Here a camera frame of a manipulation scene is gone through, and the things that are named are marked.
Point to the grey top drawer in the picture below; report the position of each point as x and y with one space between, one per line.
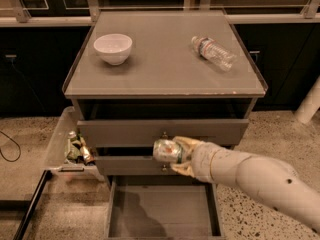
143 133

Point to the small bottles in bin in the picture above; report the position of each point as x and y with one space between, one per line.
77 151

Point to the grey bottom drawer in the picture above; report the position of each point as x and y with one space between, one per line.
162 208

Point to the green 7up can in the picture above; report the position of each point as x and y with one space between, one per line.
167 151

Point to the clear plastic water bottle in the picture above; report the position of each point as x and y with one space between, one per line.
212 51

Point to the white ceramic bowl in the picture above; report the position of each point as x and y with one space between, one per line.
113 48

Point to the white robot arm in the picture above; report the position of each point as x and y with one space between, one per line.
267 180

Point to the clear plastic storage bin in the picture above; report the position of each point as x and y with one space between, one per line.
56 152

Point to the grey drawer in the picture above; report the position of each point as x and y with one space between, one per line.
131 165
143 133
162 208

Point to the black floor rail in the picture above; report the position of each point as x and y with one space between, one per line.
32 204

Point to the white pipe post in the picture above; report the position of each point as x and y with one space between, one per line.
310 104

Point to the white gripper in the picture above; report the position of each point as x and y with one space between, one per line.
201 162

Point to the grey drawer cabinet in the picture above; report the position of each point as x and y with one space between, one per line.
163 78

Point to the grey middle drawer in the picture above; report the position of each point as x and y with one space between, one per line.
131 165

